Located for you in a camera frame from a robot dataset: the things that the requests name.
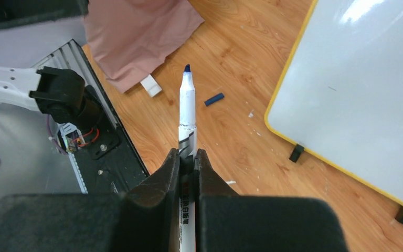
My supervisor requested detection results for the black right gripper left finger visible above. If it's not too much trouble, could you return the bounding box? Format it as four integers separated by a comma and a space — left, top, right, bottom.
0, 149, 180, 251

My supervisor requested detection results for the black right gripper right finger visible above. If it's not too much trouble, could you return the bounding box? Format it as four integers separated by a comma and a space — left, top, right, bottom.
196, 149, 348, 251

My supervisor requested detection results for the white whiteboard marker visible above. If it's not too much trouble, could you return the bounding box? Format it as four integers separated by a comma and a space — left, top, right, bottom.
178, 64, 197, 251

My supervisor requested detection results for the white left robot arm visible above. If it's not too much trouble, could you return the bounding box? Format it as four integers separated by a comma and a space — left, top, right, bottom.
0, 1, 102, 130

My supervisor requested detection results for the yellow framed whiteboard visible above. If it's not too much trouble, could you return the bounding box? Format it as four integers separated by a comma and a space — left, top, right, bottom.
264, 1, 403, 205

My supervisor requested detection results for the silver clothes rack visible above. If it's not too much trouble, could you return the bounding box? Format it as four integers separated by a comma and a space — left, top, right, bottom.
140, 75, 162, 97

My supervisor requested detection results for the pink hanging garment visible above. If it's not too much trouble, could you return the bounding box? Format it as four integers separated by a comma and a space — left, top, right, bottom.
83, 1, 204, 93

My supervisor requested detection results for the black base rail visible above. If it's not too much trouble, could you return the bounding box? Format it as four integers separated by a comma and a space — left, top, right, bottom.
34, 39, 150, 193

